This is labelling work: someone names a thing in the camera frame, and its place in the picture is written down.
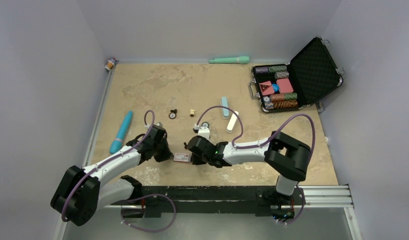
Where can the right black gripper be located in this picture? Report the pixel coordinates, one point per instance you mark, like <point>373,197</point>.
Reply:
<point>197,161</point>

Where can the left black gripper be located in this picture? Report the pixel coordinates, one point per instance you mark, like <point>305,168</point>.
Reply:
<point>167,154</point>

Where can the light blue white stapler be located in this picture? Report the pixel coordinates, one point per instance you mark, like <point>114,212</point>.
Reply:
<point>225,105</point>

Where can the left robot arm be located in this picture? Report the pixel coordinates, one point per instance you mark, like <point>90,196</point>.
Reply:
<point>82,191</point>

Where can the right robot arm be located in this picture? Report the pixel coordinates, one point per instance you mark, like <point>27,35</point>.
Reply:
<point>285,154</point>

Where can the grey poker chip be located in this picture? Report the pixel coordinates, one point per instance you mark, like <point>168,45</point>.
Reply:
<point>205,124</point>

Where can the brown poker chip left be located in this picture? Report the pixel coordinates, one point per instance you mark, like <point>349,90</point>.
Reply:
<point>172,115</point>

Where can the blue marker pen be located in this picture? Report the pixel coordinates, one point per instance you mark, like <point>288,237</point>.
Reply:
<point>117,143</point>

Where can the small orange toy figure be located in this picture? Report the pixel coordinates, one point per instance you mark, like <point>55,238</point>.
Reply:
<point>111,63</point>

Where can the mint green microphone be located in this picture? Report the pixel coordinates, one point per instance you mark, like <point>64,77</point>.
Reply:
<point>230,60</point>

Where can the black poker chip case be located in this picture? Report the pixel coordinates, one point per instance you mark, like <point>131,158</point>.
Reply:
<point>309,76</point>

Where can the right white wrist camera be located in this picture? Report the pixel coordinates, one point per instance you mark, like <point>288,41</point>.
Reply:
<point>202,131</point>

